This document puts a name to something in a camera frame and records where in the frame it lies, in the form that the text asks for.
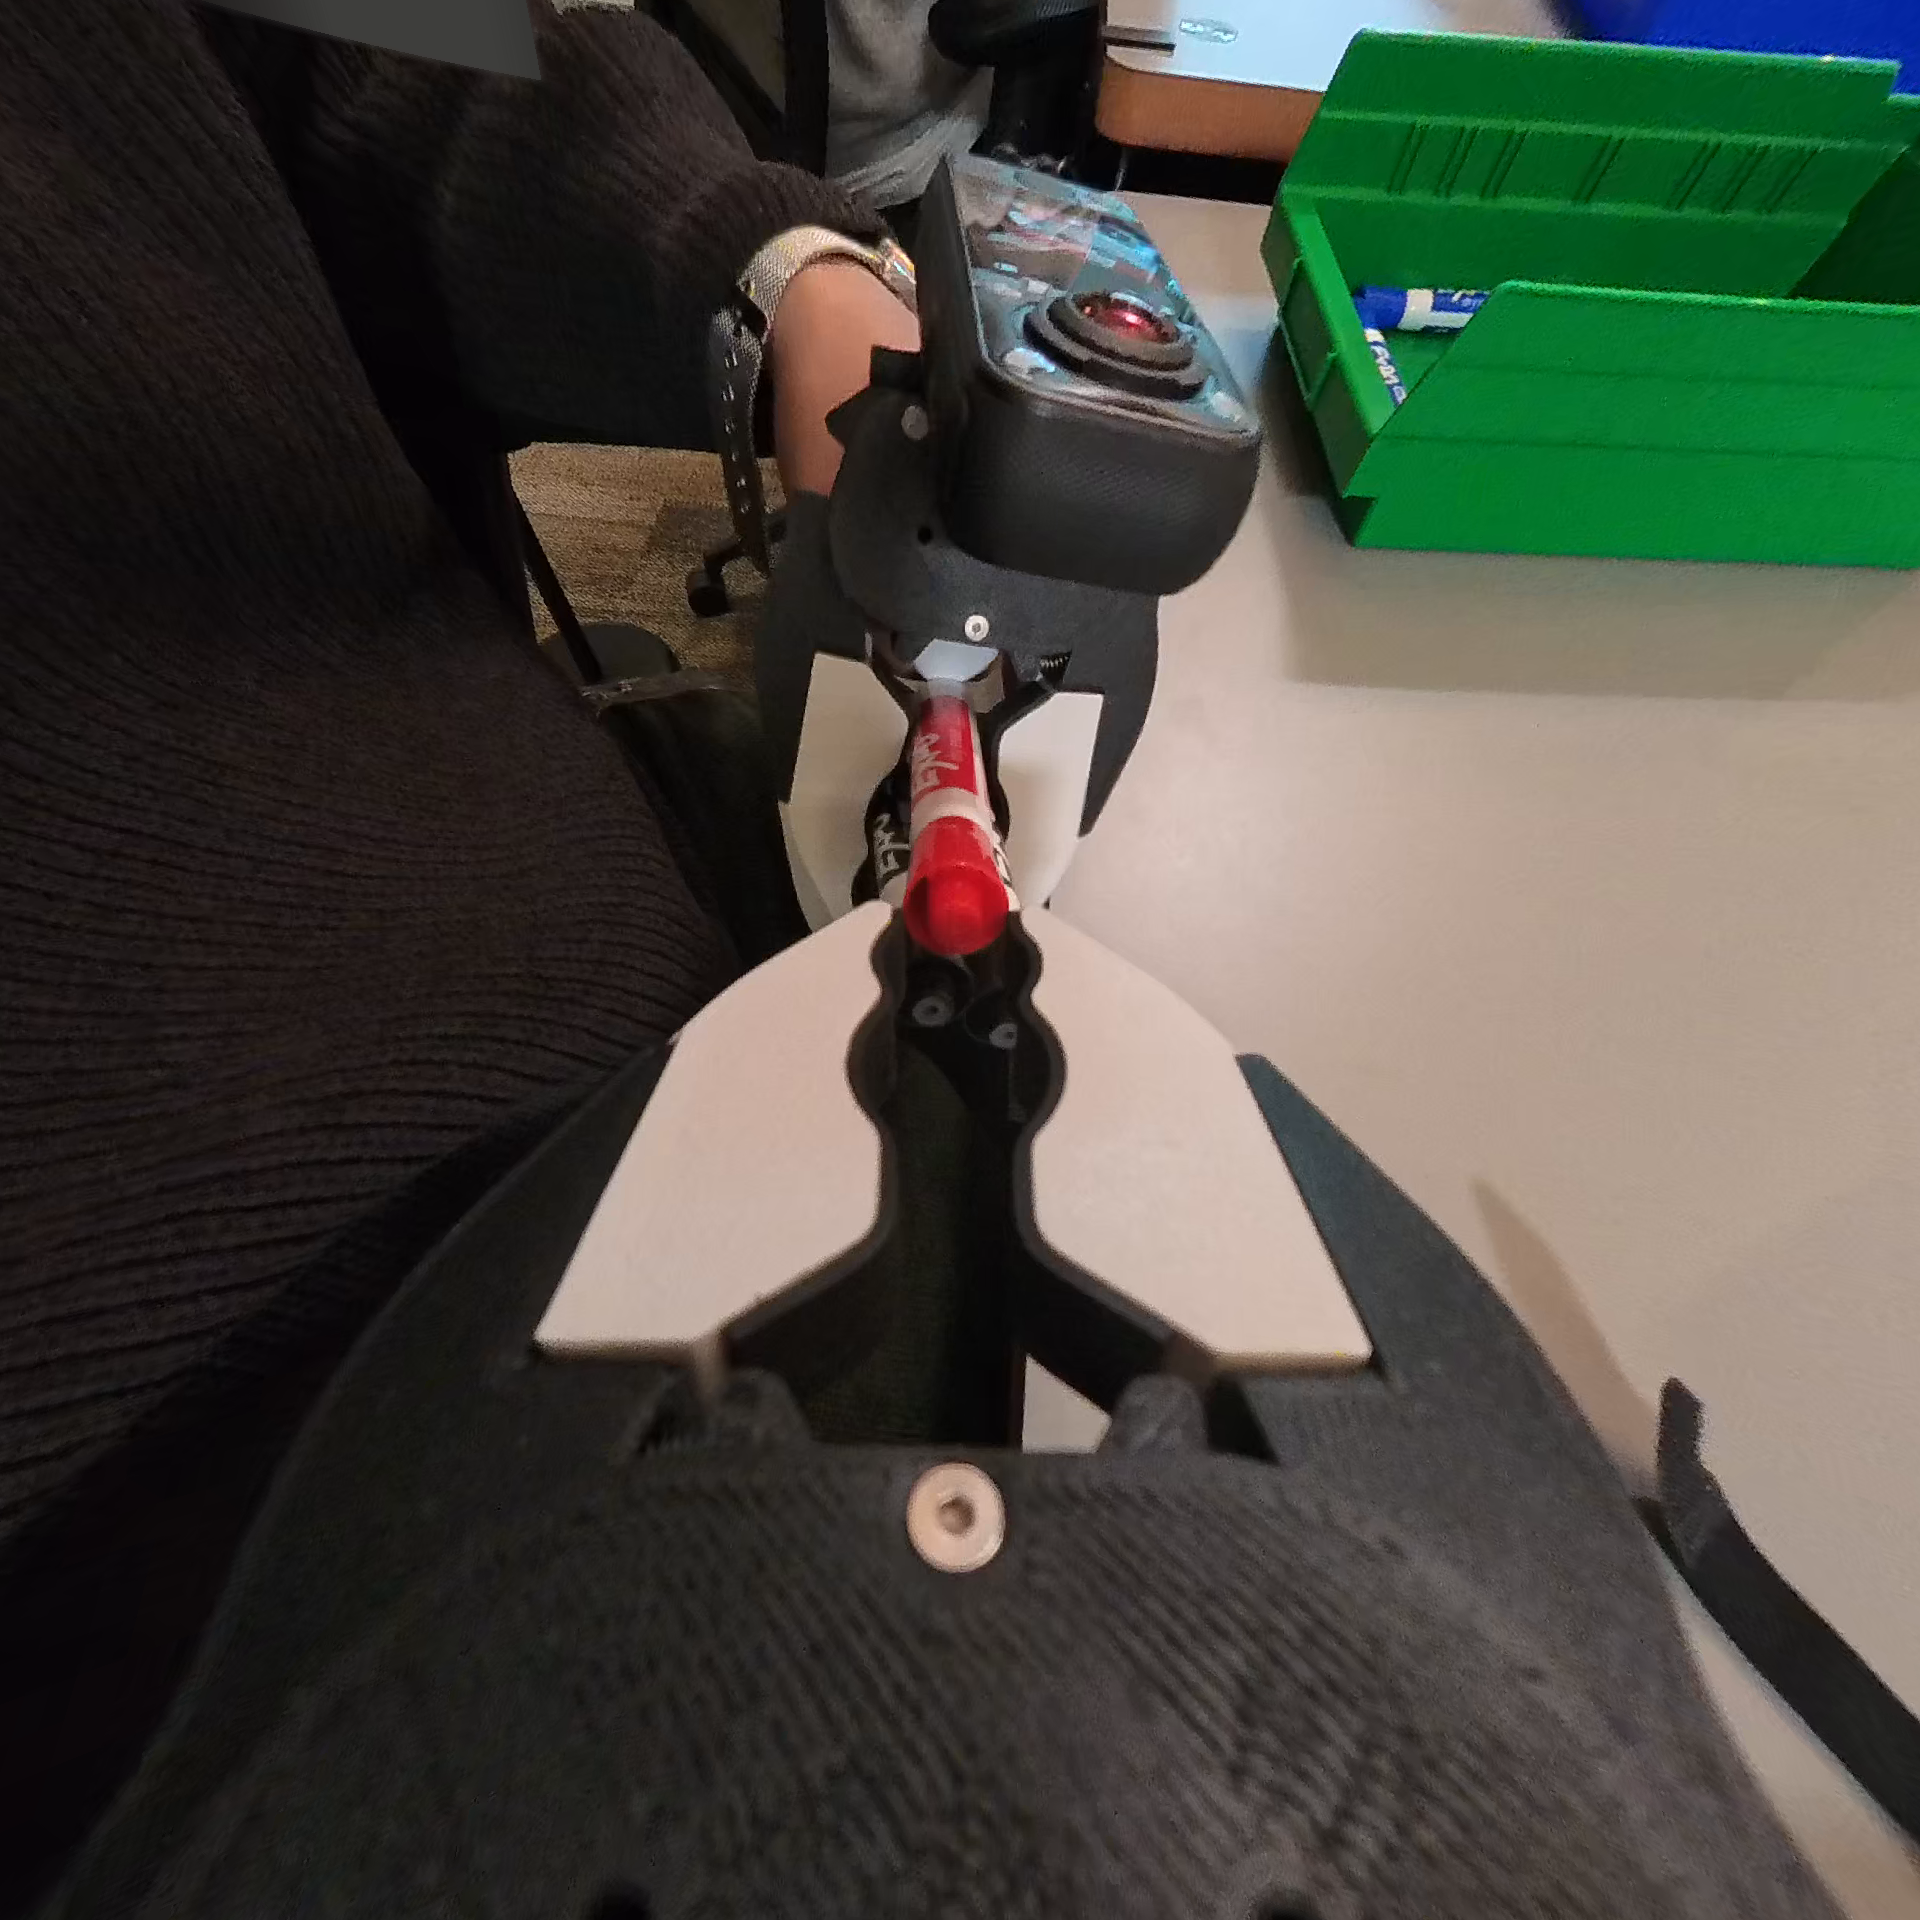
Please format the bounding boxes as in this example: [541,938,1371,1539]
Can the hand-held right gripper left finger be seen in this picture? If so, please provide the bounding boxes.
[534,903,910,1374]

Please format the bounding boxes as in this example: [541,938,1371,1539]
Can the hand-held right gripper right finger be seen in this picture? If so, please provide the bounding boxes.
[1006,911,1373,1419]

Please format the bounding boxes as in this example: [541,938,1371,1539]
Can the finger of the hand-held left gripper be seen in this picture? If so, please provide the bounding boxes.
[778,650,920,934]
[982,682,1116,922]

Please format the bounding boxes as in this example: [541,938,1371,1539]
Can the red dry erase marker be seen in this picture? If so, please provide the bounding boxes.
[901,674,1013,963]

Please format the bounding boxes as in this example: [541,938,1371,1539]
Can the green plastic bin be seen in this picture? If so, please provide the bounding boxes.
[1260,29,1920,572]

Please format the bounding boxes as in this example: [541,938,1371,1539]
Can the black strap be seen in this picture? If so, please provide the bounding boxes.
[1640,1381,1920,1850]

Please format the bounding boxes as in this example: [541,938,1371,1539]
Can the person's left forearm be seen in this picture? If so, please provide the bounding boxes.
[285,0,890,452]

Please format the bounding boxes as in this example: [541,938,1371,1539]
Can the grey desk with wooden edge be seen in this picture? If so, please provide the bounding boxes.
[1026,188,1920,1920]
[1095,0,1560,166]

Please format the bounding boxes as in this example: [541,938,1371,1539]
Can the person's left hand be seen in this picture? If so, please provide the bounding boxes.
[766,269,924,500]

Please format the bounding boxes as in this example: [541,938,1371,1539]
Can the metal band wristwatch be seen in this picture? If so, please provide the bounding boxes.
[739,224,920,325]

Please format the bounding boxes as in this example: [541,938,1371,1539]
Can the person's black clothing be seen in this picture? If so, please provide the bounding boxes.
[0,0,758,1560]

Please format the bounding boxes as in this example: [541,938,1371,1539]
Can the blue plastic bin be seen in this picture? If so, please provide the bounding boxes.
[1558,0,1920,68]

